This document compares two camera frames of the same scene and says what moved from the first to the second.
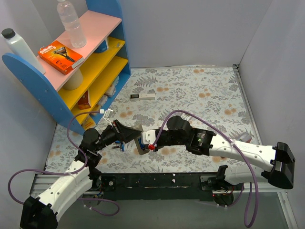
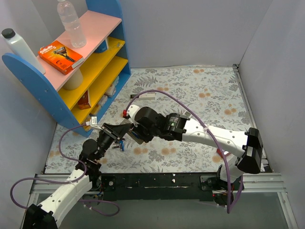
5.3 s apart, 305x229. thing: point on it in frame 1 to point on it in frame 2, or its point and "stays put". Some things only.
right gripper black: [147, 145] to [136, 137]
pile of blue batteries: [122, 143] stays put
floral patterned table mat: [209, 96] stays put
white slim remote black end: [142, 97] stays put
